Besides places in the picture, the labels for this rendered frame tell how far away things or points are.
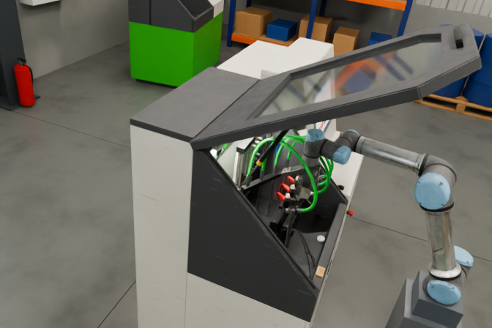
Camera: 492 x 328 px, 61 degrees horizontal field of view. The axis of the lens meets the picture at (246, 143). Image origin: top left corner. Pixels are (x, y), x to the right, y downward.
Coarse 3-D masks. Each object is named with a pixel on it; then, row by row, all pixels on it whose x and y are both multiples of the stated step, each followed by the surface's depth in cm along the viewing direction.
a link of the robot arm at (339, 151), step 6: (342, 138) 175; (324, 144) 171; (330, 144) 170; (336, 144) 170; (342, 144) 171; (348, 144) 174; (324, 150) 170; (330, 150) 169; (336, 150) 168; (342, 150) 167; (348, 150) 168; (324, 156) 172; (330, 156) 170; (336, 156) 168; (342, 156) 167; (348, 156) 170; (336, 162) 170; (342, 162) 168
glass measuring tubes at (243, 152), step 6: (252, 138) 201; (240, 144) 195; (246, 144) 195; (240, 150) 193; (246, 150) 196; (240, 156) 196; (246, 156) 203; (240, 162) 197; (246, 162) 205; (234, 168) 199; (240, 168) 199; (246, 168) 207; (234, 174) 201; (240, 174) 201; (246, 174) 213; (234, 180) 202; (240, 180) 203
